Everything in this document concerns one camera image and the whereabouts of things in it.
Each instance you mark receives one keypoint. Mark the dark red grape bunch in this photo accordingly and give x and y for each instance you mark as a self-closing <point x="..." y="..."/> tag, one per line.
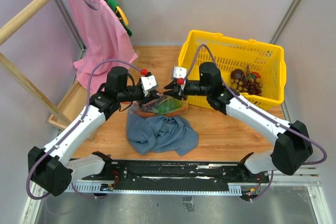
<point x="252" y="86"/>

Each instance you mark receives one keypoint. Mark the colourful small toy fruit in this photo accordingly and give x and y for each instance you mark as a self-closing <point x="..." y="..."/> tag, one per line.
<point x="255" y="76"/>

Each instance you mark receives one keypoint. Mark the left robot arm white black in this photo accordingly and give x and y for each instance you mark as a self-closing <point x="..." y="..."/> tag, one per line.
<point x="51" y="167"/>

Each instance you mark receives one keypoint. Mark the clear zip bag orange seal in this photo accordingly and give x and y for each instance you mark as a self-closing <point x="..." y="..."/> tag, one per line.
<point x="136" y="106"/>

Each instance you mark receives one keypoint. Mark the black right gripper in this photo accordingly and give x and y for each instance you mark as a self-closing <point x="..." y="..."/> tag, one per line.
<point x="175" y="91"/>

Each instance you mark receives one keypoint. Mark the pink t-shirt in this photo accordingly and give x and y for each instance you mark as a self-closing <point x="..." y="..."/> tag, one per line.
<point x="104" y="36"/>

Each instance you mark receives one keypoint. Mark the yellow plastic basket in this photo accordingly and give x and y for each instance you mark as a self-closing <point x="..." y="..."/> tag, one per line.
<point x="268" y="60"/>

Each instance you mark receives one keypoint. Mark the toy watermelon slice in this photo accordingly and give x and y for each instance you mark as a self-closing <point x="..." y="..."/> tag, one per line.
<point x="168" y="105"/>

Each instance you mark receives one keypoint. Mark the yellow green hanger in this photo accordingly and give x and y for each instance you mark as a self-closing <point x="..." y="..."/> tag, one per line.
<point x="115" y="6"/>

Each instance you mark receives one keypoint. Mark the dark purple plum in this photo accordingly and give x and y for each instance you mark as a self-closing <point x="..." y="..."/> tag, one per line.
<point x="237" y="74"/>

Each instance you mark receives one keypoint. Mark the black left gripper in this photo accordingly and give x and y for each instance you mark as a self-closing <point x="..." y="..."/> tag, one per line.
<point x="151" y="96"/>

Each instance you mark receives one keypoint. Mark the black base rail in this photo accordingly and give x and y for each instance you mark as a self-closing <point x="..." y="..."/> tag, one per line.
<point x="174" y="176"/>

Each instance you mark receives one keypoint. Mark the blue crumpled cloth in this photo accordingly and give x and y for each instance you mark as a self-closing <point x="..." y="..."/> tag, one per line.
<point x="160" y="134"/>

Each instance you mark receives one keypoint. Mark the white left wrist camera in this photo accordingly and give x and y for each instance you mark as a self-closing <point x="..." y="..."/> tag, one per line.
<point x="148" y="84"/>

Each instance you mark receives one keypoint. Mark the dark purple grape bunch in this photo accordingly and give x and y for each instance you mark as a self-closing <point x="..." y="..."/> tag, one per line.
<point x="150" y="107"/>

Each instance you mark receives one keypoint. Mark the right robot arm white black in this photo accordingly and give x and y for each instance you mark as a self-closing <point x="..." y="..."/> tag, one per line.
<point x="291" y="148"/>

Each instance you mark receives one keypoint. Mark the wooden clothes rack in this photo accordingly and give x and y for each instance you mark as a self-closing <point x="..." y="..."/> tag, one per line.
<point x="43" y="42"/>

